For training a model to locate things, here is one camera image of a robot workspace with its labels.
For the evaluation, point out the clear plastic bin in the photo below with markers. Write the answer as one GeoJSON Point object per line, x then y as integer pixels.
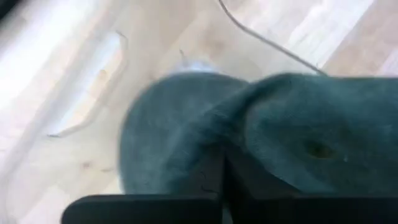
{"type": "Point", "coordinates": [93, 77]}

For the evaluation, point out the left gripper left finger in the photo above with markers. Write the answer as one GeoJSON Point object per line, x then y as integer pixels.
{"type": "Point", "coordinates": [140, 210]}

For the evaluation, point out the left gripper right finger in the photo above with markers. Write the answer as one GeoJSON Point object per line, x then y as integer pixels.
{"type": "Point", "coordinates": [311, 211]}

